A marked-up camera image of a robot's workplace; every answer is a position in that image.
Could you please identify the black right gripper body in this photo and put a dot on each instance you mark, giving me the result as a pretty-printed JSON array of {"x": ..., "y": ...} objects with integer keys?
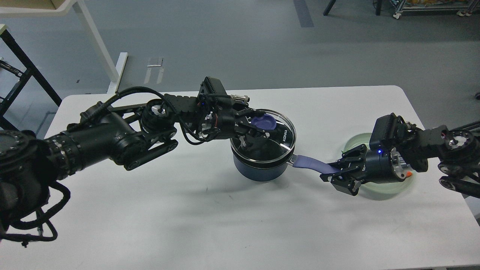
[{"x": 378, "y": 168}]

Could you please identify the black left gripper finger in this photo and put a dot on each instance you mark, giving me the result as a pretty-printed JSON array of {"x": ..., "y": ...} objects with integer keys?
[
  {"x": 252, "y": 139},
  {"x": 252, "y": 116}
]

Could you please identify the white desk frame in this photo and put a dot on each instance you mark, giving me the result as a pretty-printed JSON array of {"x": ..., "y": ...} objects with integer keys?
[{"x": 60, "y": 8}]

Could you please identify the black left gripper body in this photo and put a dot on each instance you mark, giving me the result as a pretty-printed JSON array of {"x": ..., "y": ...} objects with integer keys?
[{"x": 228, "y": 122}]

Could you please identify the metal cart base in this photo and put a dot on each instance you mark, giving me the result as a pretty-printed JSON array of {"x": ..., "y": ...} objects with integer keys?
[{"x": 463, "y": 8}]

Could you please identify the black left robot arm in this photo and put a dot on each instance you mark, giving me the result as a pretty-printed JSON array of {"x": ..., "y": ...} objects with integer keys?
[{"x": 131, "y": 128}]

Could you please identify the glass lid purple knob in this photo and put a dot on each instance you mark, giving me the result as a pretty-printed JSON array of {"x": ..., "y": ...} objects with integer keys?
[{"x": 287, "y": 133}]

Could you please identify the dark blue saucepan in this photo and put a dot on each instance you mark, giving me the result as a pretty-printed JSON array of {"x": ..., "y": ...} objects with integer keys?
[{"x": 277, "y": 167}]

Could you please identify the black metal rack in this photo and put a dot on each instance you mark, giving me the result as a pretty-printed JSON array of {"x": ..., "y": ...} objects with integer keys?
[{"x": 30, "y": 72}]

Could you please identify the black furniture leg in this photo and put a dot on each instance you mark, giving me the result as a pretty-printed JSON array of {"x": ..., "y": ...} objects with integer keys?
[{"x": 329, "y": 7}]

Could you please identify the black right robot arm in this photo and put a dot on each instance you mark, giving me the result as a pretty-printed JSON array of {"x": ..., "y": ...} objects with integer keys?
[{"x": 397, "y": 146}]

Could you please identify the translucent green plate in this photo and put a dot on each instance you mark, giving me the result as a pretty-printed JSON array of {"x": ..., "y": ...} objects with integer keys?
[{"x": 377, "y": 191}]

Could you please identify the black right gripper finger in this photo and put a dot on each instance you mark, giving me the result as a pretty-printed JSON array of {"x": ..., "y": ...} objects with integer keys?
[
  {"x": 352, "y": 161},
  {"x": 342, "y": 182}
]

